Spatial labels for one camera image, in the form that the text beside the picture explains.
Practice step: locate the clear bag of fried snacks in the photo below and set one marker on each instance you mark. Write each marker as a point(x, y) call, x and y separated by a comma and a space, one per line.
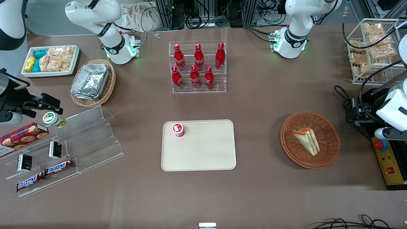
point(381, 47)
point(373, 28)
point(356, 46)
point(357, 63)

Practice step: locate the clear bag of crackers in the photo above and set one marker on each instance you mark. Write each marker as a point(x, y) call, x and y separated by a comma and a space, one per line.
point(55, 58)
point(68, 57)
point(46, 63)

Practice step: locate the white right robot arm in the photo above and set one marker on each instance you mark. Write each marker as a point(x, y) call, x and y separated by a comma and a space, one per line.
point(111, 41)

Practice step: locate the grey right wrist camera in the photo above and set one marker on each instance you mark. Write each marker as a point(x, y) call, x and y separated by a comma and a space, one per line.
point(11, 118)

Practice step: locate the aluminium foil container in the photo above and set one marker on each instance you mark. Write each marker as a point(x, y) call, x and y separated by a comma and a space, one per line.
point(90, 79)
point(86, 96)

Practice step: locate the green lidded cup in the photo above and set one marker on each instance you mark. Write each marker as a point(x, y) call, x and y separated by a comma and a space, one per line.
point(52, 119)

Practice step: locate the black side cart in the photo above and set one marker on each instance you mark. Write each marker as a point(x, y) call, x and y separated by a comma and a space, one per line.
point(401, 152)

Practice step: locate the white cloth bag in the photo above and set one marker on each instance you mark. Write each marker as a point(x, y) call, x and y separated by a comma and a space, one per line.
point(136, 17)

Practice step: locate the clear acrylic bottle rack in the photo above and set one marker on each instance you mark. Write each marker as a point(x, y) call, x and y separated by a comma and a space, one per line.
point(219, 81)

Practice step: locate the white rectangular snack tray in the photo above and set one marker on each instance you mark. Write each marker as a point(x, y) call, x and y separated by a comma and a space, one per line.
point(47, 74)

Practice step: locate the yellow control box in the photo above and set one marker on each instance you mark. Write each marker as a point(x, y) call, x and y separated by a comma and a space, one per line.
point(392, 159)

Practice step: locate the triangular sandwich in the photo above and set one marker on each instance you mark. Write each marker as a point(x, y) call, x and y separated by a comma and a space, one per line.
point(306, 141)

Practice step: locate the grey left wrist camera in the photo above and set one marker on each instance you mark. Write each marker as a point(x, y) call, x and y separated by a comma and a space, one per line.
point(391, 133)

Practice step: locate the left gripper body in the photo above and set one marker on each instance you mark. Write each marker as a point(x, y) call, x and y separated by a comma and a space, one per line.
point(365, 112)

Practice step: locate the round brown wicker basket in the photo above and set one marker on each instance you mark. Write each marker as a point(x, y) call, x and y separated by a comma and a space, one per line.
point(327, 152)

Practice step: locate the snickers bar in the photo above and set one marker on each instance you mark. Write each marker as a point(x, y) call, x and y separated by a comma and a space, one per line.
point(30, 182)
point(59, 167)

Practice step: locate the small black box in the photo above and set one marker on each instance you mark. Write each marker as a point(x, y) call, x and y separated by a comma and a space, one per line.
point(55, 150)
point(24, 163)

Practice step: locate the yellow snack packet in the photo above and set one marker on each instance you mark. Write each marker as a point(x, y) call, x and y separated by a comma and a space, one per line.
point(30, 63)

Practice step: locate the aluminium profile post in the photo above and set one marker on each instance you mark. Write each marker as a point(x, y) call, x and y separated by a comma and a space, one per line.
point(249, 12)
point(163, 14)

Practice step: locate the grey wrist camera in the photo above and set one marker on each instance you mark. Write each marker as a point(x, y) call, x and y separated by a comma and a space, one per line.
point(391, 133)
point(11, 118)

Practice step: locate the beige plastic tray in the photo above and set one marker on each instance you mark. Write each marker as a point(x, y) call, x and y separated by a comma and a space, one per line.
point(203, 149)

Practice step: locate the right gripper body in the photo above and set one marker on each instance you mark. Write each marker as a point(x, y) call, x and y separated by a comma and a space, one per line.
point(13, 99)

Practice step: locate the red cola bottle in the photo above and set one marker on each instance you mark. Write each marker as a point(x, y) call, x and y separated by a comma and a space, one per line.
point(209, 79)
point(195, 78)
point(220, 57)
point(199, 58)
point(179, 58)
point(176, 79)

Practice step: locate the oval tan wicker basket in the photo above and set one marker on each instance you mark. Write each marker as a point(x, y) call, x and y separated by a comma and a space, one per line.
point(109, 86)

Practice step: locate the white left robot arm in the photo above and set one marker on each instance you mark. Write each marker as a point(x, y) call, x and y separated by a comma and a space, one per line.
point(295, 28)

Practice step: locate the red cookie box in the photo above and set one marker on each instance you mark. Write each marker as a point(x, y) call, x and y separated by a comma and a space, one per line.
point(22, 136)

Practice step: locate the red emergency stop button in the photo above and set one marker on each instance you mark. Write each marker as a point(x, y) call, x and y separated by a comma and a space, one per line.
point(380, 145)

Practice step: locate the red lidded cup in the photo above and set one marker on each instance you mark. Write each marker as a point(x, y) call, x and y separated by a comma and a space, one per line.
point(178, 129)

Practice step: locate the teal snack packet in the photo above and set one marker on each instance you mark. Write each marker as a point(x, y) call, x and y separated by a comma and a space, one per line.
point(36, 66)
point(40, 53)

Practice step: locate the clear acrylic stepped shelf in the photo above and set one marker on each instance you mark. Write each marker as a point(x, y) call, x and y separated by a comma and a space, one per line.
point(95, 140)
point(41, 165)

